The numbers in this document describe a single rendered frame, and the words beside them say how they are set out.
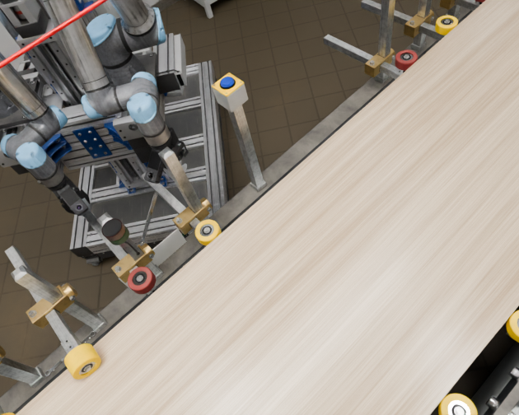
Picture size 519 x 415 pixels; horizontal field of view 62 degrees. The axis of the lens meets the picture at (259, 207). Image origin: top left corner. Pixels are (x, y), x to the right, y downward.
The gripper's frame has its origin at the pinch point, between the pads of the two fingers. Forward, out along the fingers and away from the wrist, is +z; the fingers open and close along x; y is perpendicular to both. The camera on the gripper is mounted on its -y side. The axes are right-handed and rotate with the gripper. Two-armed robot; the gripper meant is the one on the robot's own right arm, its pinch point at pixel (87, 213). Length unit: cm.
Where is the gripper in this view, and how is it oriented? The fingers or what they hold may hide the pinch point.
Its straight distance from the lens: 171.9
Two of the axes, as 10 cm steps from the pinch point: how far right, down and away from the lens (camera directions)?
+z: 1.7, 5.3, 8.3
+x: -7.2, 6.4, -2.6
